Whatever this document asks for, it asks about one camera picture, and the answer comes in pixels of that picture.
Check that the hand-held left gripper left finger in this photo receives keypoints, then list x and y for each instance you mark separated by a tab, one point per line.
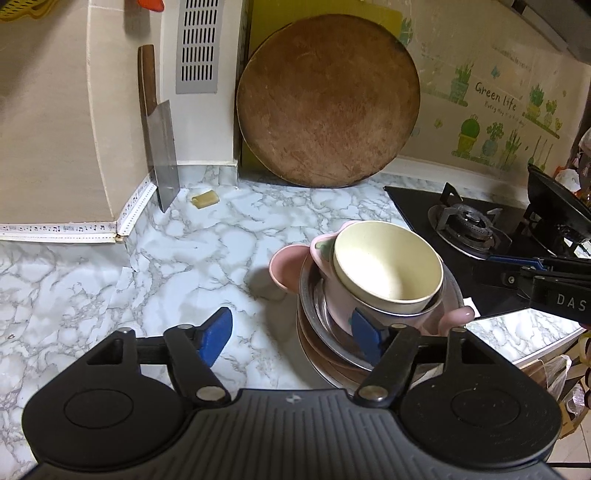
214	336

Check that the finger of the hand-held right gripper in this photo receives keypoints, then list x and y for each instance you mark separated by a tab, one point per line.
517	262
494	277

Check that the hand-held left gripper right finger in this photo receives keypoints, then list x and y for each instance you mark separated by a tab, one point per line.
367	336

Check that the pink bowl with steel liner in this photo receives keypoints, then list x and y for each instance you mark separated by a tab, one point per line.
337	304

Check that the large white plate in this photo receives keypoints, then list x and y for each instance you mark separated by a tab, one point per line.
323	369

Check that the stainless steel bowl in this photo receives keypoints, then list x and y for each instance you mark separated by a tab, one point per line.
314	318

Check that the cream bowl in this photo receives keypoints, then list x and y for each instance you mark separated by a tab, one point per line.
388	267

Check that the pink divided plate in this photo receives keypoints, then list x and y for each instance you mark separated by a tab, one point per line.
286	272

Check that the black wok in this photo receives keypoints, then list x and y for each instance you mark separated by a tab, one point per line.
554	207

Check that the clear plastic bag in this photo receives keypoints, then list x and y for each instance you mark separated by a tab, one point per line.
558	374

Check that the blurred condiment bottles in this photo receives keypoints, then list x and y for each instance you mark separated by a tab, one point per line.
565	177

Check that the black gas stove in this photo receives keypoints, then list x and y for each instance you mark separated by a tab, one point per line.
415	207

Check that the small pale yellow block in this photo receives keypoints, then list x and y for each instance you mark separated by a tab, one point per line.
205	199

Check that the music note trim strip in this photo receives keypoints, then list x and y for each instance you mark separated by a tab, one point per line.
55	229

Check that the round wooden cutting board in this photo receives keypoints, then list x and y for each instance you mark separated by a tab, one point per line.
328	101

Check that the range hood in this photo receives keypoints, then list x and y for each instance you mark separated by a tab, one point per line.
563	23

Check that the yellow plastic cutting board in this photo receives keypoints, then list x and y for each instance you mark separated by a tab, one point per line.
383	14

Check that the grey vent grille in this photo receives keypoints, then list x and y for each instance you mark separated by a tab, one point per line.
196	46

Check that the orange plastic utensil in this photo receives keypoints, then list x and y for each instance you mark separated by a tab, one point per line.
152	3

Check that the yellow plastic colander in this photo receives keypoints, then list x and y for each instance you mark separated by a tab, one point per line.
14	11

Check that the green plant wall sticker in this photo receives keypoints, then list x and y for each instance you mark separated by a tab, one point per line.
494	97

